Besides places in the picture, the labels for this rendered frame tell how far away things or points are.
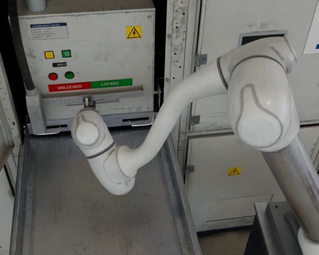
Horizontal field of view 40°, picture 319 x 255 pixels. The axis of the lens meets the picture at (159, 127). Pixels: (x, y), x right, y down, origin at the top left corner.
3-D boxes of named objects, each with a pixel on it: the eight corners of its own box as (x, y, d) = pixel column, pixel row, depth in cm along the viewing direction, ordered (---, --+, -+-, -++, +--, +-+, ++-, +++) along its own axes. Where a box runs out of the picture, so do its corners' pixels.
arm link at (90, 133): (65, 117, 141) (85, 152, 145) (62, 128, 126) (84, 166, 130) (94, 101, 141) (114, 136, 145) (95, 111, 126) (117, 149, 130)
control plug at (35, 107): (46, 133, 168) (38, 98, 156) (33, 135, 167) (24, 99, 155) (46, 120, 174) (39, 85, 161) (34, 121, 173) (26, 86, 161)
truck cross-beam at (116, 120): (159, 122, 187) (159, 112, 183) (29, 134, 180) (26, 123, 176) (157, 114, 191) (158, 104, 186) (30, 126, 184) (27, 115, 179)
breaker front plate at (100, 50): (153, 115, 184) (154, 11, 151) (34, 125, 177) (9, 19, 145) (152, 113, 185) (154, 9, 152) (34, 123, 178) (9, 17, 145)
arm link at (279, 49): (217, 43, 116) (214, 72, 106) (284, 15, 108) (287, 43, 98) (238, 81, 123) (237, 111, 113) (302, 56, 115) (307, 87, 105)
